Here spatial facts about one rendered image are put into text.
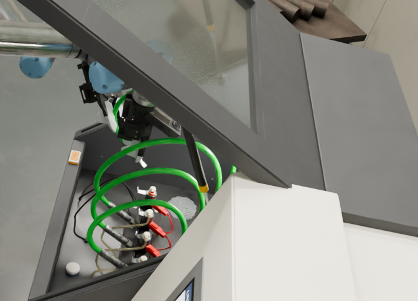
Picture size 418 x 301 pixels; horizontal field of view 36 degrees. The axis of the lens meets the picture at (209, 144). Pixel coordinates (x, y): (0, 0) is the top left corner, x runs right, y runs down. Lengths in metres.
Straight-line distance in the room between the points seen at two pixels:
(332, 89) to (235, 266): 0.73
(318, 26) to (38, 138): 2.08
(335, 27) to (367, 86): 2.84
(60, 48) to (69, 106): 2.27
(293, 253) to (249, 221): 0.10
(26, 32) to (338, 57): 0.86
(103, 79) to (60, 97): 2.37
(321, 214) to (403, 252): 0.23
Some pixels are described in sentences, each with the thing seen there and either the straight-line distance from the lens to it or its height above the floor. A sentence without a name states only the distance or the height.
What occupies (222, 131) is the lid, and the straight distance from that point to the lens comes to 1.16.
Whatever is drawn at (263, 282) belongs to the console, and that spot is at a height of 1.55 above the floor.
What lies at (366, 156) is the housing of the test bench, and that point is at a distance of 1.51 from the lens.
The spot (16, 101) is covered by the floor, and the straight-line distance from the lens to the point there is 3.72.
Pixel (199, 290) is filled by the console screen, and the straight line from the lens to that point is 1.17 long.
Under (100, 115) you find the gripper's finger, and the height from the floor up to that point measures 1.21.
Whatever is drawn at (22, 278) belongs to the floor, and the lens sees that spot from 2.90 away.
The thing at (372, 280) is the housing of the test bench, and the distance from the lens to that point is 1.29.
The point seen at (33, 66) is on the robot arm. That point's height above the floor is 1.34.
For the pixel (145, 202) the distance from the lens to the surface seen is 1.46.
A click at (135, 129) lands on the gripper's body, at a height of 1.33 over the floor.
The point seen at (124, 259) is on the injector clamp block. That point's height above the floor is 0.98.
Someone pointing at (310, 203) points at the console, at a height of 1.55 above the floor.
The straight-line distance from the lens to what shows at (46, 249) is 1.79.
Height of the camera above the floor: 2.36
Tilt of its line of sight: 40 degrees down
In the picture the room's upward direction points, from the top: 19 degrees clockwise
